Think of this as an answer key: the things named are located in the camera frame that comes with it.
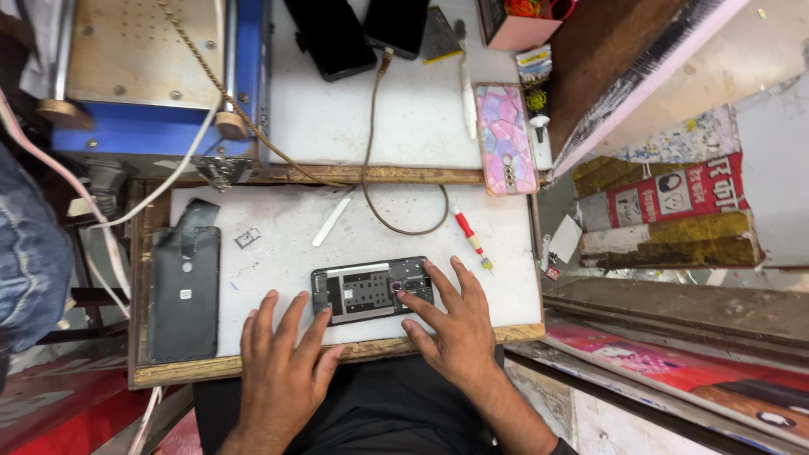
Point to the person's left hand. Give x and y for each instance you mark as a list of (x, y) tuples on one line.
[(278, 379)]

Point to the person's right hand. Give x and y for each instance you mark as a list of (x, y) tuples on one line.
[(461, 344)]

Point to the person's black trousers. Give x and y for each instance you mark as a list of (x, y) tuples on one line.
[(379, 411)]

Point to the red and white screwdriver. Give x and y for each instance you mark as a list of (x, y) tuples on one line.
[(469, 232)]

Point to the black phone back cover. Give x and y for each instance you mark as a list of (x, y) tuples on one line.
[(184, 297)]

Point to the small metal card tray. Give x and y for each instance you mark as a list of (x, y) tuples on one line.
[(247, 237)]

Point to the wood framed white work board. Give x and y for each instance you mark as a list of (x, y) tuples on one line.
[(379, 221)]

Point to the white paper scrap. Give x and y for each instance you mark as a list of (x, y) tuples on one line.
[(566, 239)]

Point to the white plastic pry tool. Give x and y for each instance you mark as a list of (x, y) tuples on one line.
[(332, 219)]

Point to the phone in pink patterned case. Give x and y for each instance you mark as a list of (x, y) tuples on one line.
[(505, 139)]

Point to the pink printed poster board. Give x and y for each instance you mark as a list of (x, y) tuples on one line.
[(682, 373)]

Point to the white work mat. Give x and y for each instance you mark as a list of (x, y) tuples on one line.
[(417, 114)]

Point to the red and yellow printed carton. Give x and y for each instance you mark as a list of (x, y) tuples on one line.
[(670, 215)]

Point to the black power plug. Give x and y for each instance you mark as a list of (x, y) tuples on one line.
[(109, 183)]

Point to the black glue tube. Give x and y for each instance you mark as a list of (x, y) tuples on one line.
[(536, 82)]

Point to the grey phone battery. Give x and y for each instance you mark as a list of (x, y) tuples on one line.
[(439, 38)]

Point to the brown wooden counter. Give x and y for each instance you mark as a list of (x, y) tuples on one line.
[(607, 69)]

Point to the pink box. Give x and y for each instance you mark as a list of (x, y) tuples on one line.
[(524, 31)]

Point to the small black phone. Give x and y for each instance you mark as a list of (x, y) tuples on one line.
[(397, 25)]

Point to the large black phone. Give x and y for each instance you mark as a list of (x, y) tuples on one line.
[(332, 35)]

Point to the blue screen separator machine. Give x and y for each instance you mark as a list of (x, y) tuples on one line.
[(145, 69)]

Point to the bunch of orange rubber bands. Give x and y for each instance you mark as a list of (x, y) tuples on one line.
[(523, 7)]

